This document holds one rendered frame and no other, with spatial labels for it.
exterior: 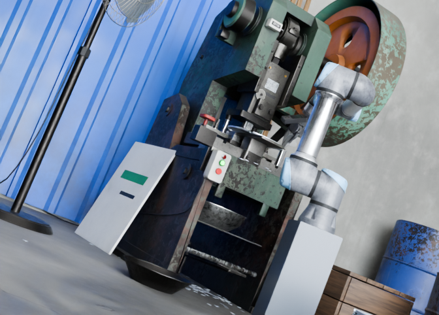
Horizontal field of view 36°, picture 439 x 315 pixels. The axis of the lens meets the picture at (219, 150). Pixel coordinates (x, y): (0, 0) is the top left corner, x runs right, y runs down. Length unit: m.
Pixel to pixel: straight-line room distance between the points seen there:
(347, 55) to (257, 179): 0.90
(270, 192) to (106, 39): 1.62
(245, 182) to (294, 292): 0.76
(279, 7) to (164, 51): 1.26
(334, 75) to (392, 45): 0.79
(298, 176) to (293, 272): 0.37
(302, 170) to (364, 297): 0.65
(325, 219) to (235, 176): 0.66
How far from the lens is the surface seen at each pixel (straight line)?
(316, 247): 2.63
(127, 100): 4.36
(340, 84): 2.74
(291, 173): 2.66
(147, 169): 3.51
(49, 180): 4.26
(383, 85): 3.43
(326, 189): 2.67
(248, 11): 3.36
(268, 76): 3.41
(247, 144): 3.26
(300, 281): 2.63
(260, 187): 3.24
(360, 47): 3.65
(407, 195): 5.73
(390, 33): 3.51
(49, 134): 3.20
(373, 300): 3.02
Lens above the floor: 0.30
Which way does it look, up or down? 6 degrees up
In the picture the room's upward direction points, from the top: 22 degrees clockwise
